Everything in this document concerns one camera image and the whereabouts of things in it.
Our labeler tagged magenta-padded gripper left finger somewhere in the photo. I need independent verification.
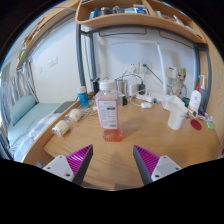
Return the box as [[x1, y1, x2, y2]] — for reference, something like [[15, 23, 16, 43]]
[[42, 143, 94, 186]]

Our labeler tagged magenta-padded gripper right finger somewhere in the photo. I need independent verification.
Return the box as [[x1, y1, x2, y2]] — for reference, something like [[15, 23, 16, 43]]
[[132, 144, 183, 186]]

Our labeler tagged clear bottle with pink drink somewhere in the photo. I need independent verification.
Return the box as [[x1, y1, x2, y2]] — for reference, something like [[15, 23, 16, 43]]
[[94, 79, 125, 143]]

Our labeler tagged wrapped round bun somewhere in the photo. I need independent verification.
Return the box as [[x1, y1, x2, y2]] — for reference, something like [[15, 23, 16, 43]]
[[65, 108, 83, 123], [51, 119, 72, 138]]

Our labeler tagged white mug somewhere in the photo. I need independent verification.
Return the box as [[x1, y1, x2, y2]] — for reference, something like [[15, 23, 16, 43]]
[[167, 103, 189, 131]]

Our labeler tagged bed with striped sheet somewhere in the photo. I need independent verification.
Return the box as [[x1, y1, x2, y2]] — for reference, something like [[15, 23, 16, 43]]
[[0, 61, 64, 162]]

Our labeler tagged white earbuds case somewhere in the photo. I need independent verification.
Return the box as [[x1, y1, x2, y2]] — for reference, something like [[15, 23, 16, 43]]
[[140, 101, 153, 110]]

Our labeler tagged green pillow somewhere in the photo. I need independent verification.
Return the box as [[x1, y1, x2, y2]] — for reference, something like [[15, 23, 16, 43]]
[[9, 94, 38, 127]]

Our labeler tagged white bottle with red pump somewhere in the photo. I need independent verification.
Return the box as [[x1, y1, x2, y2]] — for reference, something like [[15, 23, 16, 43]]
[[187, 81, 203, 118]]

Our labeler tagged black power adapter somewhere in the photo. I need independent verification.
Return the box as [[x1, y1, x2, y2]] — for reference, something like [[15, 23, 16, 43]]
[[138, 83, 147, 96]]

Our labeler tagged blue squeeze bottle white nozzle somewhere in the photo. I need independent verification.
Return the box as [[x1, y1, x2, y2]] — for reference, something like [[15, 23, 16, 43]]
[[198, 74, 208, 111]]

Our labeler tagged white charger block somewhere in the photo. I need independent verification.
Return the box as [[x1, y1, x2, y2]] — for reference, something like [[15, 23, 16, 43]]
[[128, 83, 140, 98]]

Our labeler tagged black bottle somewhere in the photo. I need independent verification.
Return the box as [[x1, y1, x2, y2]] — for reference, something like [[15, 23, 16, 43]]
[[91, 77, 101, 95]]

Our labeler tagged wooden shelf unit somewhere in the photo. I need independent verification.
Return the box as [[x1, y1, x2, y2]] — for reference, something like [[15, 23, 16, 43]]
[[14, 0, 208, 69]]

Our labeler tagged grey metal frame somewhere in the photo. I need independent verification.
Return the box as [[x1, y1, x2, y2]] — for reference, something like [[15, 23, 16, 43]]
[[75, 23, 213, 111]]

